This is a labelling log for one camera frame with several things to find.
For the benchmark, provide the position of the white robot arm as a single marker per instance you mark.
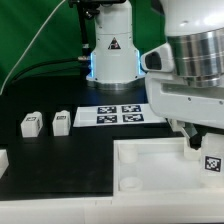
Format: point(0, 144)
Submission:
point(184, 77)

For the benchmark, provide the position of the white square table top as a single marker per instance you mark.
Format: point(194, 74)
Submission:
point(160, 170)

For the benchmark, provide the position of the white L-shaped obstacle fence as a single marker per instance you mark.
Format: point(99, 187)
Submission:
point(74, 211)

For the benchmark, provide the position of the white part at left edge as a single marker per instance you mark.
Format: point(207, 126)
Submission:
point(3, 161)

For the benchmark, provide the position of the white sheet with AprilTags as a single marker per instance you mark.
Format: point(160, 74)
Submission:
point(115, 115)

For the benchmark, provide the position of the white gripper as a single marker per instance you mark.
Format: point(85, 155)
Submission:
point(170, 96)

